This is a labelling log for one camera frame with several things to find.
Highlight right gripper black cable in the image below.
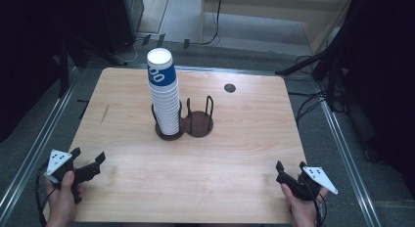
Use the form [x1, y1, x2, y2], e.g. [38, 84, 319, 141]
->
[309, 184, 328, 227]

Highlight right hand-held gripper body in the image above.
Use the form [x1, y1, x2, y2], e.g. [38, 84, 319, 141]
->
[287, 165, 340, 202]

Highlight aluminium floor rail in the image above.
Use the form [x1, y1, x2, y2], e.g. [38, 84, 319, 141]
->
[317, 99, 384, 227]
[0, 66, 80, 218]

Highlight dark cabinet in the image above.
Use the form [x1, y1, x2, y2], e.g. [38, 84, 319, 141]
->
[98, 0, 145, 55]

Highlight person's right hand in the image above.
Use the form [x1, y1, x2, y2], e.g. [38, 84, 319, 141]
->
[280, 182, 329, 227]

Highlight black stand legs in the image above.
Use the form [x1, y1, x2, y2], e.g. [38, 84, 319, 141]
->
[58, 32, 129, 98]

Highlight dark brown cup holder rack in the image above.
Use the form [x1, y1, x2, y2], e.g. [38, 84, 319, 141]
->
[151, 95, 215, 142]

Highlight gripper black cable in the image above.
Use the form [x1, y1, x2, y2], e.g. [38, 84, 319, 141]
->
[33, 161, 57, 227]
[309, 184, 328, 227]

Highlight white floor cable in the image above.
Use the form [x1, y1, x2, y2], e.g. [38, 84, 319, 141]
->
[121, 37, 145, 65]

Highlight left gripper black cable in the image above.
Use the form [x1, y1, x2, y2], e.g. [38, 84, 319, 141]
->
[33, 161, 57, 227]

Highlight black floor cables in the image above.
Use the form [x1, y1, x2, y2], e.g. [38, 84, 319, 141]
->
[288, 55, 331, 125]

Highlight black tripod stand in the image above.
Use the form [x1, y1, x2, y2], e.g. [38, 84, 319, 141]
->
[274, 37, 351, 113]

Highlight black hanging cable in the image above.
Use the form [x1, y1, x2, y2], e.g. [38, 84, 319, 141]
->
[190, 0, 224, 47]

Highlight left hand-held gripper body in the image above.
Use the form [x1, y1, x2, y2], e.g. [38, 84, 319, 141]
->
[43, 149, 84, 204]

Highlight black floor tape strips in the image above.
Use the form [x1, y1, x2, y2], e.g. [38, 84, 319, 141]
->
[75, 98, 91, 121]

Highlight light wooden shelf unit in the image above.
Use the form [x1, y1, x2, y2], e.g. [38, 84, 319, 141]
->
[199, 0, 356, 56]

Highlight person's left hand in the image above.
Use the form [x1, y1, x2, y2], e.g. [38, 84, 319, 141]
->
[45, 170, 85, 227]

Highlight stack of paper cups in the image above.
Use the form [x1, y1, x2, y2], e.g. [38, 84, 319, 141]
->
[148, 79, 181, 137]

